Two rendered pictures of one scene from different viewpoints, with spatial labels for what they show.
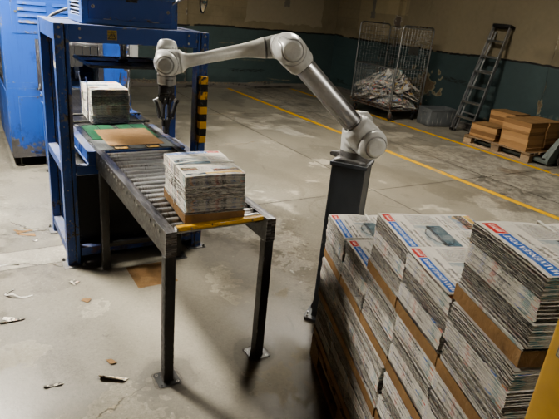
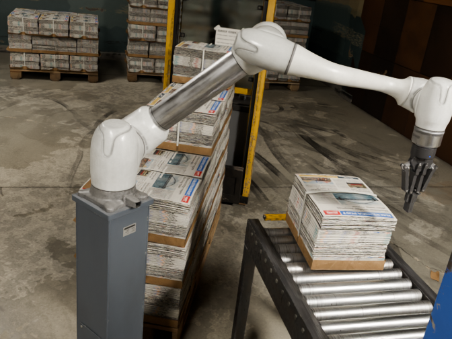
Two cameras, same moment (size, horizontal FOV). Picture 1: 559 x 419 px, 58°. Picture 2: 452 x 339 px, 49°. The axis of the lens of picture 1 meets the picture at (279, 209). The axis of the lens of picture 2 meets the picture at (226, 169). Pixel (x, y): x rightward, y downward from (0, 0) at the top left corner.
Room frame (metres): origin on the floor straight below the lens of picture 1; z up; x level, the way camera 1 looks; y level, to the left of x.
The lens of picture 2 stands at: (4.13, 0.45, 1.82)
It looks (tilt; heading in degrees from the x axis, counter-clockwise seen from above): 23 degrees down; 197
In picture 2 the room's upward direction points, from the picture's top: 7 degrees clockwise
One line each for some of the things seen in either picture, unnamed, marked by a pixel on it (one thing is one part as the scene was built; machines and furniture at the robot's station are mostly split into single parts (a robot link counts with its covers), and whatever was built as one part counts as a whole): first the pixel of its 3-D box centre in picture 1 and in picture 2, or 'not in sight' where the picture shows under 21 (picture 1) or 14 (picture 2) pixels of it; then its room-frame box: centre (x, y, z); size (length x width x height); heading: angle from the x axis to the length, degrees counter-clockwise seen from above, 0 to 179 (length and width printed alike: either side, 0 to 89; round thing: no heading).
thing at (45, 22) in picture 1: (122, 32); not in sight; (3.54, 1.15, 1.50); 0.94 x 0.68 x 0.10; 123
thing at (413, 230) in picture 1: (440, 230); (185, 103); (1.66, -0.57, 1.06); 0.37 x 0.29 x 0.01; 102
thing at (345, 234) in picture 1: (393, 357); (172, 218); (1.79, -0.54, 0.42); 1.17 x 0.39 x 0.83; 12
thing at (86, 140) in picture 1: (124, 141); not in sight; (3.54, 1.16, 0.75); 0.70 x 0.65 x 0.10; 33
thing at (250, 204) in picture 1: (215, 185); (307, 337); (2.82, 0.39, 0.74); 1.34 x 0.05 x 0.12; 33
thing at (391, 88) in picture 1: (388, 70); not in sight; (10.26, -1.85, 0.85); 1.21 x 0.83 x 1.71; 33
